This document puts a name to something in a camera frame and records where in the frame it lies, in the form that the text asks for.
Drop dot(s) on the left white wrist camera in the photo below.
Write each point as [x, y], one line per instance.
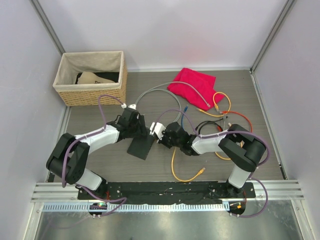
[131, 106]

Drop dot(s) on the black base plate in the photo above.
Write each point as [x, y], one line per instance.
[173, 192]

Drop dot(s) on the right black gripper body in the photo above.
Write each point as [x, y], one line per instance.
[167, 141]

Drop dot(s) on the pink folded cloth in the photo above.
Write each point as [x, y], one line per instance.
[197, 88]

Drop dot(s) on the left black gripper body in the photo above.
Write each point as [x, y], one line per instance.
[134, 129]

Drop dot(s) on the black network switch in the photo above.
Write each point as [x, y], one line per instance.
[141, 146]

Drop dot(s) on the white slotted cable duct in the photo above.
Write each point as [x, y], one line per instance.
[102, 207]

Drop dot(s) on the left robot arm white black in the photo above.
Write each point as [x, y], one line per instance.
[69, 157]

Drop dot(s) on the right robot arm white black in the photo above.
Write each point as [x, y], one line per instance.
[244, 148]

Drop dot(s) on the beige cloth in basket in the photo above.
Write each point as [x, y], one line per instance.
[97, 78]

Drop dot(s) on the wicker basket with liner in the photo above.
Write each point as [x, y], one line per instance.
[73, 63]

